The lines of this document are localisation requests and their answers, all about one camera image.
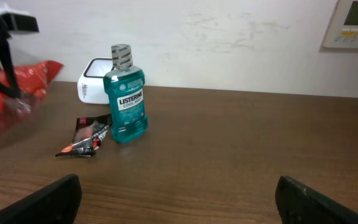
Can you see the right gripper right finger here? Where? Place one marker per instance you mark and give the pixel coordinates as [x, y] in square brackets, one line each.
[298, 203]

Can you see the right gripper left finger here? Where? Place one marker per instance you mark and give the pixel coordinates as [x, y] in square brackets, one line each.
[58, 202]

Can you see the hex wrench set packet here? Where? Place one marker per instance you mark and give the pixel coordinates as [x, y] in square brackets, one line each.
[88, 136]

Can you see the red snack bag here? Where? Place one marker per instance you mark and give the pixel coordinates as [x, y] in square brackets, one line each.
[33, 81]

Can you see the beige wall control panel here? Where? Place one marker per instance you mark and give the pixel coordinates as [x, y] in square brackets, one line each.
[342, 32]

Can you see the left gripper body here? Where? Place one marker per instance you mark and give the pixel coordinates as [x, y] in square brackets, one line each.
[17, 23]

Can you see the teal mouthwash bottle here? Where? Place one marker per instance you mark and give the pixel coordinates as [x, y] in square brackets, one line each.
[124, 86]

